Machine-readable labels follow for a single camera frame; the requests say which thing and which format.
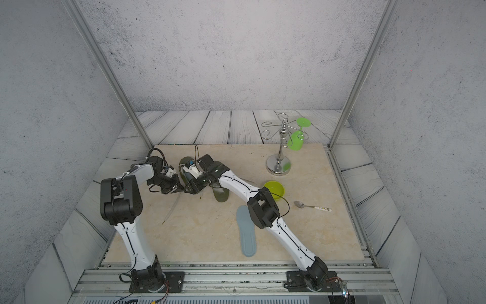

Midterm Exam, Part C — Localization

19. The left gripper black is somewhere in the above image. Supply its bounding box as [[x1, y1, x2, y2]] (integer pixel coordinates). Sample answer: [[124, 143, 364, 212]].
[[147, 174, 184, 195]]

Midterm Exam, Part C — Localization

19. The olive green shoe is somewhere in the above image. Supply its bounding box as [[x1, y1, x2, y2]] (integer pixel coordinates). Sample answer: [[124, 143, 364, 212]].
[[211, 182, 229, 203], [178, 157, 197, 192]]

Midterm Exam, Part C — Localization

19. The grey-blue insole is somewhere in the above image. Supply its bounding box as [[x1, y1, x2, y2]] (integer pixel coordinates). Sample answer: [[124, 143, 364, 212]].
[[236, 205, 257, 257]]

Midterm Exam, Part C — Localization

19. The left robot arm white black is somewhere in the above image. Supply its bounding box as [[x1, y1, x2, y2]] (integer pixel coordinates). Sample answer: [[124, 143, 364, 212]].
[[100, 148, 185, 295]]

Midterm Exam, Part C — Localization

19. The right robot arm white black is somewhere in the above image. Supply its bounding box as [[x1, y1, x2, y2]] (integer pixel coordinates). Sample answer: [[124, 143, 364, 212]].
[[178, 154, 329, 292]]

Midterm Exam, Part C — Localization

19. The lime green bowl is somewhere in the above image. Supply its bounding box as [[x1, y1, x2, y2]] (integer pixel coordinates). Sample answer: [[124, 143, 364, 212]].
[[264, 181, 285, 201]]

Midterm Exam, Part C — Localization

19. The chrome cup holder stand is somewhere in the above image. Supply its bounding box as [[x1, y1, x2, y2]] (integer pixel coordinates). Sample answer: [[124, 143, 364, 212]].
[[260, 113, 297, 176]]

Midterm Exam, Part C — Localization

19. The green plastic wine glass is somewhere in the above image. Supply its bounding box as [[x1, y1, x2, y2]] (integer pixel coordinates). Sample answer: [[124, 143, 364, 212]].
[[287, 117, 311, 151]]

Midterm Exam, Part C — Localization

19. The metal spoon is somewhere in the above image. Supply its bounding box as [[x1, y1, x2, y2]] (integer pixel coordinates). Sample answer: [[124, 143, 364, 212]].
[[294, 201, 332, 212]]

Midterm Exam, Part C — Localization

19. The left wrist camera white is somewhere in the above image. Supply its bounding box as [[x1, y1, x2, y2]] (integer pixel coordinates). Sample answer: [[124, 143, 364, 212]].
[[165, 167, 177, 179]]

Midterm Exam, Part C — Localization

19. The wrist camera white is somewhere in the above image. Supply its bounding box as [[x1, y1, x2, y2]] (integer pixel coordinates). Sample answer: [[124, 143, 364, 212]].
[[182, 160, 202, 180], [165, 167, 177, 179]]

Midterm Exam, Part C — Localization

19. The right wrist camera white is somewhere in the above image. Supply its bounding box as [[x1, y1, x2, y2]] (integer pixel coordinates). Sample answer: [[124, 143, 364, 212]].
[[182, 160, 202, 180]]

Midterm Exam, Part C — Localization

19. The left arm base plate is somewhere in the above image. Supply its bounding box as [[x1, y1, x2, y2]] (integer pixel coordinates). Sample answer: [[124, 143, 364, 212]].
[[129, 271, 185, 293]]

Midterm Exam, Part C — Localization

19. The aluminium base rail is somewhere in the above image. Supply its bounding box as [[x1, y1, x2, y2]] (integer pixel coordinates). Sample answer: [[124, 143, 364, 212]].
[[68, 261, 404, 304]]

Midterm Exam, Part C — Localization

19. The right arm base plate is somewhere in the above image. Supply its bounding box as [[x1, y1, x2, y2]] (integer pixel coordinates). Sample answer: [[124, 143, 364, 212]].
[[283, 270, 342, 293]]

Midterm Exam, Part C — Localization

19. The left aluminium frame post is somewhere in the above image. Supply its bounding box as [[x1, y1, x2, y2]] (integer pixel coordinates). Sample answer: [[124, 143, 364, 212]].
[[62, 0, 154, 149]]

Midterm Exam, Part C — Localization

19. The aluminium frame post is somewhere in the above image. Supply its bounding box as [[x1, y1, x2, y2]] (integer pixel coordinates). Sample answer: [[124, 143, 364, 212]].
[[62, 0, 154, 149], [328, 0, 399, 150]]

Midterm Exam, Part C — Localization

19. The right aluminium frame post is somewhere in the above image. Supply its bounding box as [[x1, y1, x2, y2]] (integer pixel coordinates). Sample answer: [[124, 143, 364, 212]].
[[328, 0, 399, 150]]

